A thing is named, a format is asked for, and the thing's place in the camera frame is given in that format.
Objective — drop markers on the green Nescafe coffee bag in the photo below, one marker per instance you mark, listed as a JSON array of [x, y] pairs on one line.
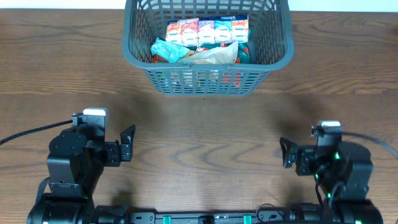
[[243, 52]]

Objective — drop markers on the beige PanTree snack pouch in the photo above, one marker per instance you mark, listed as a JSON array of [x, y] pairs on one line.
[[214, 56]]

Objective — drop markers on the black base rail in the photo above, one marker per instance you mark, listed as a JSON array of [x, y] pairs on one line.
[[194, 218]]

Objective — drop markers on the blue rectangular carton box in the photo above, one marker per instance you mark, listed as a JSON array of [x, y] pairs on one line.
[[195, 32]]

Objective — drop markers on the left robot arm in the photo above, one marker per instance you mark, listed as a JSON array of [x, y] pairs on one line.
[[77, 158]]

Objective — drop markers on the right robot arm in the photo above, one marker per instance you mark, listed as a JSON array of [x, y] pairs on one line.
[[341, 171]]

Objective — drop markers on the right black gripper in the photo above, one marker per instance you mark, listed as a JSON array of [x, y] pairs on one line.
[[290, 154]]

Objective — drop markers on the small teal snack packet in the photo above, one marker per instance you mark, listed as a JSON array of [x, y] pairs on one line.
[[169, 51]]

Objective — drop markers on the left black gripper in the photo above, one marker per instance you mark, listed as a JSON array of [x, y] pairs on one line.
[[125, 149]]

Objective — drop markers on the grey plastic basket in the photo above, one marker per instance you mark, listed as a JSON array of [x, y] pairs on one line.
[[270, 45]]

